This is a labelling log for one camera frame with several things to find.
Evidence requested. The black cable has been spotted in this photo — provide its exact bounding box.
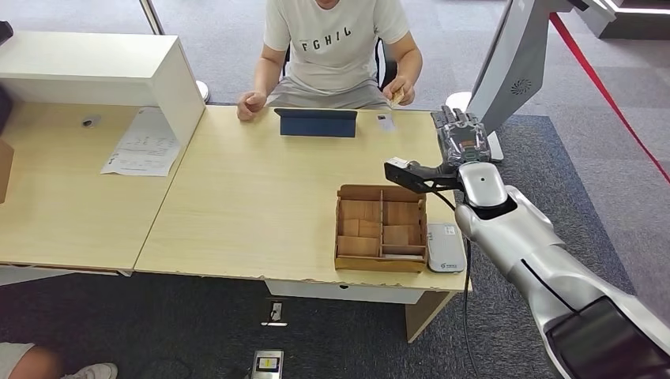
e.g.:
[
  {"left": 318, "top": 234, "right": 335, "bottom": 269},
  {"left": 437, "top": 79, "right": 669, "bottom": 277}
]
[{"left": 431, "top": 189, "right": 480, "bottom": 379}]

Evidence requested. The wooden desk leg panel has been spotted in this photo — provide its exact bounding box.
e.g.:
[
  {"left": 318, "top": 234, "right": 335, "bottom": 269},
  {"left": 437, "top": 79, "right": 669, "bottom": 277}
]
[{"left": 404, "top": 290, "right": 455, "bottom": 345}]

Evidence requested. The black office chair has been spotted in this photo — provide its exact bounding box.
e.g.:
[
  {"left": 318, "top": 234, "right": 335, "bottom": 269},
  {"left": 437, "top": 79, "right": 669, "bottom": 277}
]
[{"left": 282, "top": 39, "right": 399, "bottom": 93}]

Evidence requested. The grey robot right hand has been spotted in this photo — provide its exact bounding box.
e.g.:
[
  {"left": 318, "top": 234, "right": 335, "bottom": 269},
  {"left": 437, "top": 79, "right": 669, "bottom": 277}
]
[{"left": 431, "top": 106, "right": 492, "bottom": 168}]

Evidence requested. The blue tablet case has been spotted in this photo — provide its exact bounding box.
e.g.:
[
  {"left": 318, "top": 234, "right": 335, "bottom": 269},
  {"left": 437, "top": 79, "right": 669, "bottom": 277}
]
[{"left": 273, "top": 107, "right": 359, "bottom": 139}]

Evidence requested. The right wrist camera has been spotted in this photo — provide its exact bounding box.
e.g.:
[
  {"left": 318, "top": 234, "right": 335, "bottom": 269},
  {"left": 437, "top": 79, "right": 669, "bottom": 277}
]
[{"left": 383, "top": 156, "right": 461, "bottom": 195}]

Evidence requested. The white card reader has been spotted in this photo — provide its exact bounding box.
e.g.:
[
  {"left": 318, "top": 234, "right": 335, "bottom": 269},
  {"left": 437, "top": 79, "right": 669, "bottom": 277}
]
[{"left": 426, "top": 223, "right": 468, "bottom": 275}]

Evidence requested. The metal stanchion with round base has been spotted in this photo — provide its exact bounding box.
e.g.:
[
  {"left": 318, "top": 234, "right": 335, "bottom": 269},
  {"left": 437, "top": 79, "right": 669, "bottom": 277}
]
[
  {"left": 446, "top": 91, "right": 472, "bottom": 113},
  {"left": 137, "top": 0, "right": 211, "bottom": 104}
]

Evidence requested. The printed paper sheet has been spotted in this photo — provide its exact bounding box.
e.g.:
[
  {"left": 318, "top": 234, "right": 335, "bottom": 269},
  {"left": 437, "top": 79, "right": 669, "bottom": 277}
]
[{"left": 99, "top": 107, "right": 181, "bottom": 178}]

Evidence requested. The silver floor device yellow label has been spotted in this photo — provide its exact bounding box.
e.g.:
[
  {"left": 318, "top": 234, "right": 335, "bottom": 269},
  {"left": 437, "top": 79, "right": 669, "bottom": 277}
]
[{"left": 250, "top": 350, "right": 285, "bottom": 379}]

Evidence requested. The person's right hand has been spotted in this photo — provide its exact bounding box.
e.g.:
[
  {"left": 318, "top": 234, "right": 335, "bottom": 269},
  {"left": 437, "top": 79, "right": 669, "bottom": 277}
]
[{"left": 236, "top": 91, "right": 269, "bottom": 123}]

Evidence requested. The person's left hand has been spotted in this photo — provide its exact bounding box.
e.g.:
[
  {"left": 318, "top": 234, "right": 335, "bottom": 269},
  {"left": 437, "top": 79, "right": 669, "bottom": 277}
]
[{"left": 382, "top": 77, "right": 416, "bottom": 107}]

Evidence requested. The person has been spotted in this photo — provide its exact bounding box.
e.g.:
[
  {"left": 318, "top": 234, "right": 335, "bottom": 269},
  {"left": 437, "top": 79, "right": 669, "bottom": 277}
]
[{"left": 236, "top": 0, "right": 424, "bottom": 122}]

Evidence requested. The brown cardboard box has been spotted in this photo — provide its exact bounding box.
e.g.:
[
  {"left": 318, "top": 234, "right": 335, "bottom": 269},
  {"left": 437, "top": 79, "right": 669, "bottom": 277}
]
[{"left": 0, "top": 140, "right": 15, "bottom": 206}]

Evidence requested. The floor power socket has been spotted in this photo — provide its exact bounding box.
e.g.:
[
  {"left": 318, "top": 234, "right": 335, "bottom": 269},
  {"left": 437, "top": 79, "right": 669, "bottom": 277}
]
[{"left": 260, "top": 300, "right": 289, "bottom": 328}]

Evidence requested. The white desk hutch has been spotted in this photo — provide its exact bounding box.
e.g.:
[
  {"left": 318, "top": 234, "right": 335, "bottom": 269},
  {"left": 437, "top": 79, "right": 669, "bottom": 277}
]
[{"left": 0, "top": 30, "right": 206, "bottom": 151}]

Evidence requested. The dark round object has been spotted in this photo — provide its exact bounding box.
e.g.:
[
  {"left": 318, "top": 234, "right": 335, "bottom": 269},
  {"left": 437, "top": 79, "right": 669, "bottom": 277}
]
[{"left": 0, "top": 86, "right": 15, "bottom": 138}]

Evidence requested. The red barrier belt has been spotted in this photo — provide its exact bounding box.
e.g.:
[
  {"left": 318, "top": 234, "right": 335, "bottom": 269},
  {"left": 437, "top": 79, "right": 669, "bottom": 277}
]
[{"left": 548, "top": 11, "right": 670, "bottom": 185}]

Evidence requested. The wooden compartment box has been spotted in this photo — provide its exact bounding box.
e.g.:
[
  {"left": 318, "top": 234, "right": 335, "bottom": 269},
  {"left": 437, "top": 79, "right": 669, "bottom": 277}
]
[{"left": 334, "top": 184, "right": 429, "bottom": 273}]

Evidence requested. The white kiosk display stand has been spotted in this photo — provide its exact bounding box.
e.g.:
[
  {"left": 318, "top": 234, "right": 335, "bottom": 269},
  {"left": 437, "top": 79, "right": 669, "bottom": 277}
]
[{"left": 465, "top": 0, "right": 619, "bottom": 163}]

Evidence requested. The person's leg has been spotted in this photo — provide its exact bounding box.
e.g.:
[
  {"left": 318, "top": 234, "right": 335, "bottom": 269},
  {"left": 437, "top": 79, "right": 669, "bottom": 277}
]
[{"left": 0, "top": 342, "right": 119, "bottom": 379}]

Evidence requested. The white display plinth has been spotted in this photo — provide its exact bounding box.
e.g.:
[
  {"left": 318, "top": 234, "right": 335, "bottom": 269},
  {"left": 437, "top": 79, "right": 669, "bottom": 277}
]
[{"left": 575, "top": 0, "right": 670, "bottom": 40}]

